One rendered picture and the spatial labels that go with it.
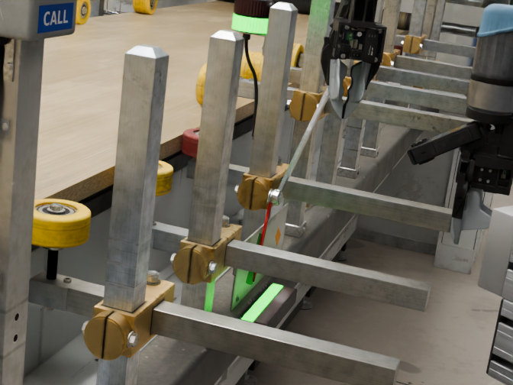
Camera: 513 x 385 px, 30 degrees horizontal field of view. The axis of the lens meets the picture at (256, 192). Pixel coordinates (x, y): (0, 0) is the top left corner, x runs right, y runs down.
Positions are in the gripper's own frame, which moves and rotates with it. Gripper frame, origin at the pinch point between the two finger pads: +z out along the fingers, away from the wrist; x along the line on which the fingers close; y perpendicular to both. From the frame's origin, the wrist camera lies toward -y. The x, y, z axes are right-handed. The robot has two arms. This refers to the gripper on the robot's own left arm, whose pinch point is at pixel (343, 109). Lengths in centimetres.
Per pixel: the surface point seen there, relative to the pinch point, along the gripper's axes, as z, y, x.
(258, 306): 28.8, 12.3, -10.2
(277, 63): -6.1, 1.0, -11.0
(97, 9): 7, -185, -59
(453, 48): 2, -140, 52
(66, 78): 8, -46, -49
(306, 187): 13.3, -1.1, -3.8
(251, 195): 14.5, 2.8, -12.6
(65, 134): 8.6, -0.2, -42.0
